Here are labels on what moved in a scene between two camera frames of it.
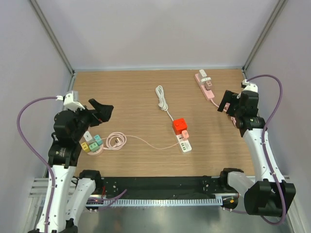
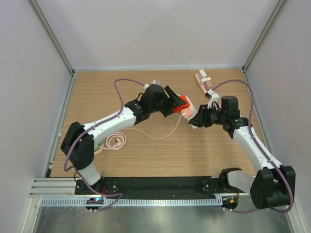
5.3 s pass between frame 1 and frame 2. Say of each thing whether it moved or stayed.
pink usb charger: moved
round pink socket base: stayed
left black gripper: moved
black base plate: stayed
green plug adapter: stayed
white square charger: stayed
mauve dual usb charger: stayed
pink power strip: stayed
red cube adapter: moved
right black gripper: moved
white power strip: moved
